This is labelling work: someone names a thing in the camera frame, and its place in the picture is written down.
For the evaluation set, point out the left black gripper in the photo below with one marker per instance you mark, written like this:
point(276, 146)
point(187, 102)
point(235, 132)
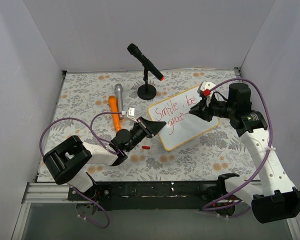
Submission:
point(145, 127)

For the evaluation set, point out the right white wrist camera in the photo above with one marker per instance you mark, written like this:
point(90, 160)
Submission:
point(205, 91)

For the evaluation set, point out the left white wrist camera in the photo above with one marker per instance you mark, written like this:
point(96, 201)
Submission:
point(130, 114)

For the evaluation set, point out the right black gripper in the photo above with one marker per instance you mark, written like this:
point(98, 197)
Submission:
point(209, 109)

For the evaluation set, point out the silver microphone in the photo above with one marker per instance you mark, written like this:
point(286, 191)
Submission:
point(118, 89)

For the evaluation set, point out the black microphone stand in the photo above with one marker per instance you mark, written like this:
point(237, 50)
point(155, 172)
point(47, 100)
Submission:
point(146, 91)

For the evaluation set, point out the aluminium frame rail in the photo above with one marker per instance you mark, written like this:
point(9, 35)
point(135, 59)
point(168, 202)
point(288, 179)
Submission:
point(44, 193)

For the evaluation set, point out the floral table mat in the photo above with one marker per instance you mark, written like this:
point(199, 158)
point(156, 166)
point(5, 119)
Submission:
point(83, 110)

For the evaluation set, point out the black microphone orange tip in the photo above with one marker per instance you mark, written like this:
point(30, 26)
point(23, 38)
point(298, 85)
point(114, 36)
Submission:
point(135, 51)

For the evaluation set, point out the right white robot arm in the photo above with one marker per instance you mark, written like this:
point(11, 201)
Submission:
point(269, 192)

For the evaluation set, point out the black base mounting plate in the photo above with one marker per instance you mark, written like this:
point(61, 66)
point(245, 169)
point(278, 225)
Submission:
point(152, 195)

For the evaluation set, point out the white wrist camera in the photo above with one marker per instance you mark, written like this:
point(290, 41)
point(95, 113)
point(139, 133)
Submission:
point(130, 114)
point(205, 91)

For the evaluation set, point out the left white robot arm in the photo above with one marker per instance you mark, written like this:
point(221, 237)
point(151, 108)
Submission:
point(66, 161)

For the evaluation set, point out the yellow framed whiteboard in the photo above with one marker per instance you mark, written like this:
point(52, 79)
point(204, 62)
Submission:
point(179, 128)

